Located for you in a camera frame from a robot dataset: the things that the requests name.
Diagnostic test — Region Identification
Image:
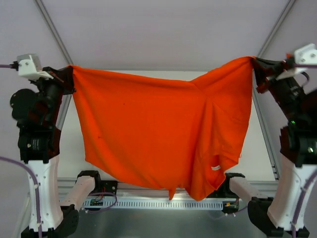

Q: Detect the orange t shirt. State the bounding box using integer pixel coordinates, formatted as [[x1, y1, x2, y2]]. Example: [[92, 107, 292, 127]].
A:
[[73, 57, 253, 201]]

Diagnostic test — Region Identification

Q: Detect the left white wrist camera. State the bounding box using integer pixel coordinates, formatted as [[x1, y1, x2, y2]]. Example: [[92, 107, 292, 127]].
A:
[[17, 54, 53, 81]]

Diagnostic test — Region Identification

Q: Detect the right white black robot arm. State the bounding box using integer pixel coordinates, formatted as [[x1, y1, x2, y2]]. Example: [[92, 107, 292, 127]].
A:
[[219, 57, 317, 238]]

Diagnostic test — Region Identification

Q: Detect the aluminium frame post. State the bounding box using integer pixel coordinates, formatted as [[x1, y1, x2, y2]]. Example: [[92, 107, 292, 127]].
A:
[[33, 0, 73, 64], [257, 0, 297, 58]]

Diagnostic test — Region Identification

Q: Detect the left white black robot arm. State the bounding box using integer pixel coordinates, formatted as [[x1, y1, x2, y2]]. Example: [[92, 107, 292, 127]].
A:
[[10, 66, 102, 238]]

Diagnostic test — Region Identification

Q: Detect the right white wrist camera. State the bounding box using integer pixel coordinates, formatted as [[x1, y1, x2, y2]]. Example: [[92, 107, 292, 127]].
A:
[[274, 43, 317, 80]]

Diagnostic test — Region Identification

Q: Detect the left aluminium frame post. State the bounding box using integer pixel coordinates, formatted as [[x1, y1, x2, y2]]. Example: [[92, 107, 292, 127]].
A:
[[33, 0, 73, 64]]

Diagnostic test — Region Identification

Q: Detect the white slotted cable duct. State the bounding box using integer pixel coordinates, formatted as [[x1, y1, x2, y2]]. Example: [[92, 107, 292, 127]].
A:
[[83, 197, 223, 211]]

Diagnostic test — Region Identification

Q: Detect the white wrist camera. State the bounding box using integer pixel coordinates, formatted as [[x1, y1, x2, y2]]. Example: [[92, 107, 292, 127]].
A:
[[17, 54, 53, 81], [274, 43, 317, 80]]

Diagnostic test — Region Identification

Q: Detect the aluminium mounting rail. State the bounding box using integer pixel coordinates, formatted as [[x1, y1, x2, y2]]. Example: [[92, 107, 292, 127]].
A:
[[56, 177, 279, 199]]

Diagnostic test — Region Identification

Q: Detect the right aluminium frame post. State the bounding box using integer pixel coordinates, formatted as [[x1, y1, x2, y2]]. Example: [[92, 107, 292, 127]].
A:
[[257, 0, 297, 58]]

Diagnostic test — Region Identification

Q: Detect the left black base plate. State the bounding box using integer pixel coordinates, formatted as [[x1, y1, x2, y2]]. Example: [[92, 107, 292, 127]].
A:
[[98, 180, 118, 195]]

